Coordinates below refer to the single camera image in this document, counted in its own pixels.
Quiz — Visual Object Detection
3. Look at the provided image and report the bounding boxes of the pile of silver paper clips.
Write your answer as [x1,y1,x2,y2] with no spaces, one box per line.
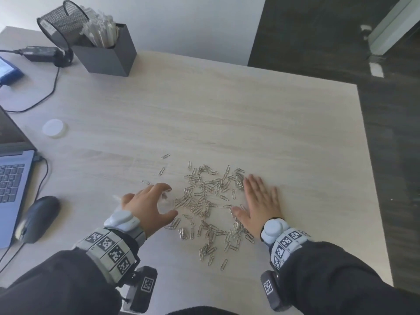
[142,153,256,272]

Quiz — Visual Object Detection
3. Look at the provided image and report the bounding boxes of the black mesh pen cup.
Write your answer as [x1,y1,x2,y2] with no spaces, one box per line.
[36,0,90,50]

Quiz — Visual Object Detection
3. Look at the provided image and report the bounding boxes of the black computer mouse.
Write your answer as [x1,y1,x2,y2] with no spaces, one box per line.
[15,196,61,244]

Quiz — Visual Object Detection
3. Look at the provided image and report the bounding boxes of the person's left hand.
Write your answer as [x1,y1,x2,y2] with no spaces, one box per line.
[121,183,179,240]

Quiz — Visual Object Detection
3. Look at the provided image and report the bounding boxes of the person's right forearm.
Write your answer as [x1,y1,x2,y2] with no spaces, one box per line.
[278,241,420,315]

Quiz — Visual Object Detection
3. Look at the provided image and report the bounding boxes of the white round lid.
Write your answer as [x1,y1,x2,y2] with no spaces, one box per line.
[42,119,66,138]

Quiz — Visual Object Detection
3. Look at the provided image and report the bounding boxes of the white right wrist tracker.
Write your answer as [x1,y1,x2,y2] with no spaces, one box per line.
[261,218,291,245]

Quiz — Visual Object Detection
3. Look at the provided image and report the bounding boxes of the black round stand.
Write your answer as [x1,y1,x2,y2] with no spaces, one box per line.
[53,48,75,68]

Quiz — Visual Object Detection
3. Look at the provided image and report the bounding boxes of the wrist marker band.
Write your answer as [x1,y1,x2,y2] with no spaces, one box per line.
[269,227,312,272]
[72,226,147,286]

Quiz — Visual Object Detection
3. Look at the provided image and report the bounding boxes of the clear plastic container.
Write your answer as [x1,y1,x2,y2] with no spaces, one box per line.
[112,190,173,208]

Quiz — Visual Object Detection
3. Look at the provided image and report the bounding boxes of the person's left forearm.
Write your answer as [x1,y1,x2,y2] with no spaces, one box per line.
[0,248,123,315]

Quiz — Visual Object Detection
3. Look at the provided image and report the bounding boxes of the white door frame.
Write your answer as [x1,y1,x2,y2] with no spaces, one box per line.
[367,0,420,57]

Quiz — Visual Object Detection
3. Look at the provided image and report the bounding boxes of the black adapter cable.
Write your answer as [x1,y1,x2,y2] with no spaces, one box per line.
[0,48,61,113]

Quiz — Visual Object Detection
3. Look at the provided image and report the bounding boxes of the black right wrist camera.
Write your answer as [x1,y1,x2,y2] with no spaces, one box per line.
[261,270,293,312]

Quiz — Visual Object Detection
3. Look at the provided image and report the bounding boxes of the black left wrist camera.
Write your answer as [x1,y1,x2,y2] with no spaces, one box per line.
[122,266,158,314]

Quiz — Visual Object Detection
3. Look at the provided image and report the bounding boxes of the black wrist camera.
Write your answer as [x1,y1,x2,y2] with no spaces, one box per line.
[122,266,158,314]
[261,270,293,312]

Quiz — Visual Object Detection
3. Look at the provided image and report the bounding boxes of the dark grey square box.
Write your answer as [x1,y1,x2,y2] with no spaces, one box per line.
[71,23,137,77]

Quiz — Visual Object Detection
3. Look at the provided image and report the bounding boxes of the black power adapter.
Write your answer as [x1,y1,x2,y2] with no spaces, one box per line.
[20,46,63,62]

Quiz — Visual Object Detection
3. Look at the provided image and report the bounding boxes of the black mouse cable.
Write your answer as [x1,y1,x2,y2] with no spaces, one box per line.
[0,241,26,273]

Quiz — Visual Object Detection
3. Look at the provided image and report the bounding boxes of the bundle of white wrapped sticks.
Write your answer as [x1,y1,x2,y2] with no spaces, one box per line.
[80,7,119,48]

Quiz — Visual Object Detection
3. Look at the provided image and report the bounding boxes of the left wrist marker band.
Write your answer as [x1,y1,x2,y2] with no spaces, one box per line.
[72,226,147,286]

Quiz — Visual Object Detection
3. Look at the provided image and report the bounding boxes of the white wrist tracker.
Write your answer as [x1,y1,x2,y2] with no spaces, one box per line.
[104,210,140,232]
[261,218,291,245]

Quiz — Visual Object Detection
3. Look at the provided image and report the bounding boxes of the person's right hand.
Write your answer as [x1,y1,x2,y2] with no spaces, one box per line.
[231,174,284,238]

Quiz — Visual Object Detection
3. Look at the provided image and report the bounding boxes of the grey laptop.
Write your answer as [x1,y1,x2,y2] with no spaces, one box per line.
[0,106,37,249]

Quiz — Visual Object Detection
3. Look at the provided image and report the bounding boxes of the white left wrist tracker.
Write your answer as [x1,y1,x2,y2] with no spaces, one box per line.
[104,210,140,232]

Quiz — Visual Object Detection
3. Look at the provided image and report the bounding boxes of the right wrist marker band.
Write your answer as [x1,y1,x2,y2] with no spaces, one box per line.
[269,227,312,272]

